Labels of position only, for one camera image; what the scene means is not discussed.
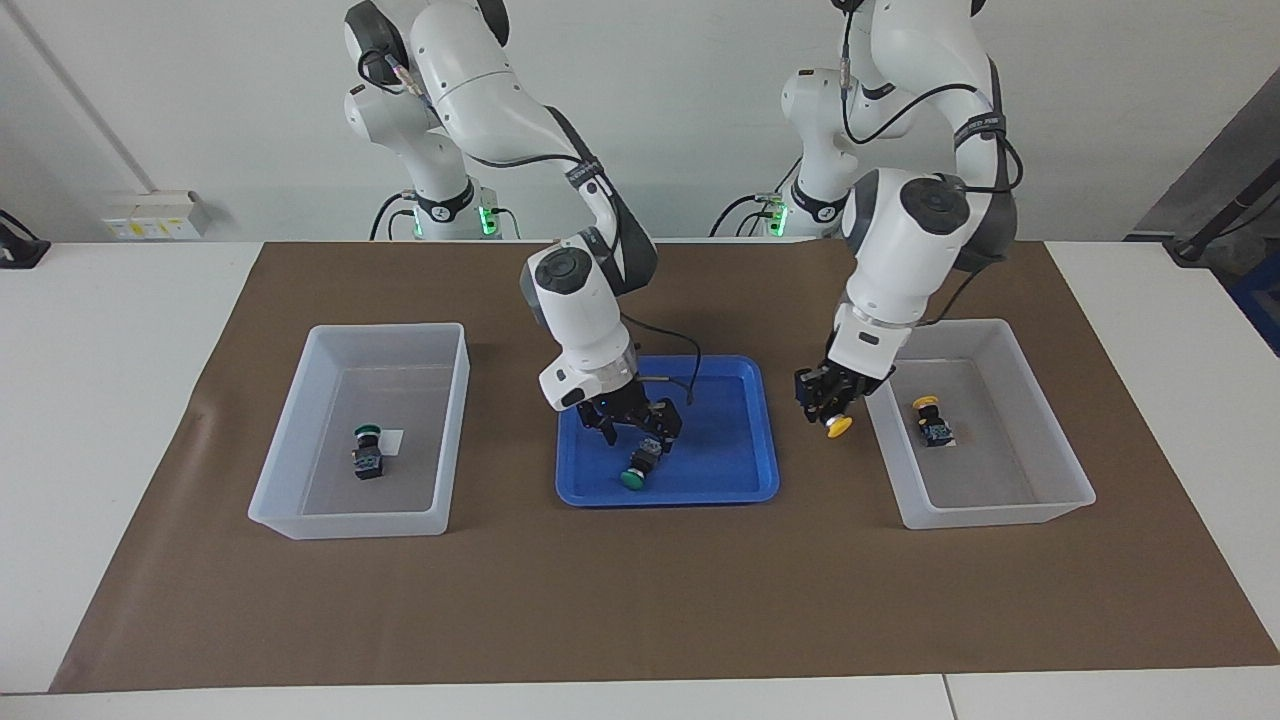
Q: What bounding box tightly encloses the green push button switch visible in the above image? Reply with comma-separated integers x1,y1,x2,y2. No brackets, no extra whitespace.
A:
352,424,387,481
619,440,663,492

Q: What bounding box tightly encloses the blue crate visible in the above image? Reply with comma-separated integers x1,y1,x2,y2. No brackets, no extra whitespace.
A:
1228,250,1280,356

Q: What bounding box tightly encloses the black base cable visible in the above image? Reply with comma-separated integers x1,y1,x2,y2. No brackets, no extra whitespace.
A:
710,195,773,238
370,192,413,241

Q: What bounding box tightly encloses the black right base cable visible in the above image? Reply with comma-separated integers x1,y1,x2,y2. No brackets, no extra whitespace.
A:
370,192,413,241

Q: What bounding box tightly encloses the translucent white plastic box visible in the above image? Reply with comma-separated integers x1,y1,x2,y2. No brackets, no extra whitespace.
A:
857,318,1098,531
247,322,471,542

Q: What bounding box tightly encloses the white wall cable conduit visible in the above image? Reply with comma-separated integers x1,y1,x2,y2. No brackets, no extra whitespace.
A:
15,0,159,196

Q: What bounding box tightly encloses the grey partition panel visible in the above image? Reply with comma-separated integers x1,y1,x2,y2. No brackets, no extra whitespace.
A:
1130,70,1280,241

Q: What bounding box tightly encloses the blue plastic tray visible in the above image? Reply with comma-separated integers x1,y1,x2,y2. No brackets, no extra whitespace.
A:
555,354,781,507

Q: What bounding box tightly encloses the small black desk device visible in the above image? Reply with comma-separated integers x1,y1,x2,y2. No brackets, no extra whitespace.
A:
0,208,51,269

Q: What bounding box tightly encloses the brown table mat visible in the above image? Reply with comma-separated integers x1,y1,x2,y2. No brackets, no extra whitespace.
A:
48,238,1280,695

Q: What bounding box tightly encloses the white wall socket box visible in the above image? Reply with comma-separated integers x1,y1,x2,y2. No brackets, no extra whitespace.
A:
103,190,213,241

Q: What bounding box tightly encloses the black left base cable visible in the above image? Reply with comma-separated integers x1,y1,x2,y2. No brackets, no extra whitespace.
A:
710,195,773,238

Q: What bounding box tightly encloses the black stand pole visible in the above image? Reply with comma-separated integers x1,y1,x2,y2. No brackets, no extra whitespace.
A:
1165,160,1280,269

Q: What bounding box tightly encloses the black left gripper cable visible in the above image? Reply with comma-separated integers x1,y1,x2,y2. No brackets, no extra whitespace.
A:
840,0,1026,329

